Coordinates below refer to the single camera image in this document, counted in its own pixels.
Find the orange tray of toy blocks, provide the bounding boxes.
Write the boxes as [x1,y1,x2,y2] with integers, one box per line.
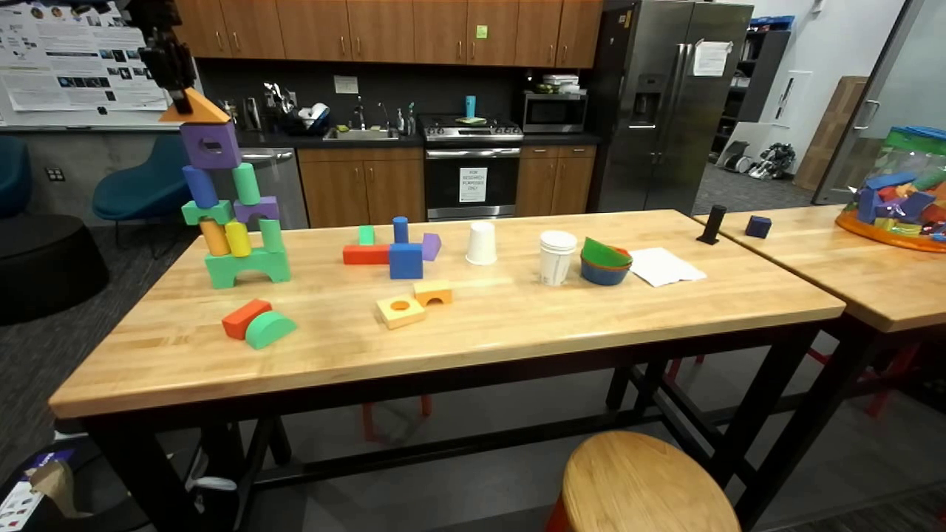
[835,171,946,254]

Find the blue tilted foam block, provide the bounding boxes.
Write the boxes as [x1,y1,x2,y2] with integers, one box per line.
[184,165,220,211]

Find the stack of coloured bowls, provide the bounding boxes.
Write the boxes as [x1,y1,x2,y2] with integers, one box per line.
[579,239,634,288]

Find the green bridge foam block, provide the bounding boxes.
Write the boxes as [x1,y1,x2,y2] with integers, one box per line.
[203,220,289,291]

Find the orange triangular foam block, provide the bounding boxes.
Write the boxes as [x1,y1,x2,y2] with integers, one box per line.
[162,89,230,126]

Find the green cylinder foam block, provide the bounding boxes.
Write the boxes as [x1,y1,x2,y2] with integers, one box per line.
[234,163,264,205]

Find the small green cube block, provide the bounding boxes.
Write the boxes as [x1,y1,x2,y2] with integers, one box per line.
[357,226,375,247]

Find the green notched foam block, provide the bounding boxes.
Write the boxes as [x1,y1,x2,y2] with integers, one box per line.
[181,201,234,226]

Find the yellow arch foam block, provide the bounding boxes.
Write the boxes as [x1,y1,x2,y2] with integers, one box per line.
[412,282,452,309]

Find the stainless steel refrigerator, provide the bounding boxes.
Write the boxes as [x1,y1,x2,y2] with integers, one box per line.
[589,0,752,213]

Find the yellow cylinder foam block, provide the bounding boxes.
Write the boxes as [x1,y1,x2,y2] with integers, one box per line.
[226,220,252,257]

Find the orange cylinder foam block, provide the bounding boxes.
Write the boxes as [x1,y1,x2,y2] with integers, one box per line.
[197,220,229,257]

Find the yellow square block with hole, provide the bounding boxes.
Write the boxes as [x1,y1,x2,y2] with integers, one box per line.
[375,296,427,328]

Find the teal cup on stove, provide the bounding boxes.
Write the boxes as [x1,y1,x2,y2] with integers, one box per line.
[464,95,480,118]

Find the red half-round foam block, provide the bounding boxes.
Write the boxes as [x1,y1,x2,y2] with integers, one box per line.
[221,298,268,341]

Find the white paper cup stack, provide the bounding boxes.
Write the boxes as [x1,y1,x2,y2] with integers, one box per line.
[540,230,576,288]

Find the round wooden stool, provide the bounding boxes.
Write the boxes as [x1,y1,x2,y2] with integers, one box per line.
[543,433,741,532]

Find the purple square block with hole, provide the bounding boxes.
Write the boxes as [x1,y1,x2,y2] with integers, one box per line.
[181,126,239,170]

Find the purple arch foam block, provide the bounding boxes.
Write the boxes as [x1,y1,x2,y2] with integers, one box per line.
[234,195,282,226]

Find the white upside-down cup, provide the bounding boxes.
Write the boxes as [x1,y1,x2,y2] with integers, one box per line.
[466,223,496,266]

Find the kitchen sink with faucet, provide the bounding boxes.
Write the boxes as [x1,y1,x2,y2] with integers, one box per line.
[325,97,398,143]

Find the black round ottoman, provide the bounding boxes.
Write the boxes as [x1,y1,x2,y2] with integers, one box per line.
[0,216,110,325]

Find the stainless steel oven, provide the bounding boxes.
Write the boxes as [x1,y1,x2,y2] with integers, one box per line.
[424,123,523,220]

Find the teal armchair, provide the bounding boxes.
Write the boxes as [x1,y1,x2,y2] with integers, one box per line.
[91,137,189,223]

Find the red rectangular foam block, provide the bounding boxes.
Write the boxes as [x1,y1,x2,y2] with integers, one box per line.
[344,247,391,266]

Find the white wall poster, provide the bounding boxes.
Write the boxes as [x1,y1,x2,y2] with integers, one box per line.
[0,0,169,114]

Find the black table power post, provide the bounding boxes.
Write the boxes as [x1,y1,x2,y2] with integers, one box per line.
[697,205,727,247]

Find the microwave oven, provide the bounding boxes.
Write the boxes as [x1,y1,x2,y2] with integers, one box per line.
[523,92,589,133]

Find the blue cube foam block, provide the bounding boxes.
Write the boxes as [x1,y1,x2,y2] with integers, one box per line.
[391,242,424,282]

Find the small dark blue cube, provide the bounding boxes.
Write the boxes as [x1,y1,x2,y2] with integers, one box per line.
[746,216,771,239]

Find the green half-round foam block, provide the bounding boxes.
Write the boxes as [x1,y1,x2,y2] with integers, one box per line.
[246,310,296,350]

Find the purple half-round foam block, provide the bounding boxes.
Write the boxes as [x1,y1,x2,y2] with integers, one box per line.
[424,233,441,260]

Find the blue cylinder foam block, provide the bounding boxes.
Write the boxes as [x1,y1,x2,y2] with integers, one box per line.
[393,216,407,242]

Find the stainless steel dishwasher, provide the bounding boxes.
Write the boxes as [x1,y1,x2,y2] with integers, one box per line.
[243,149,308,229]

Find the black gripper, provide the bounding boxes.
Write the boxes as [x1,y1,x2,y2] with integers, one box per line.
[127,0,196,115]

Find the white paper napkin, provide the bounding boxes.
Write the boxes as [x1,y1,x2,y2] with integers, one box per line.
[634,250,704,288]

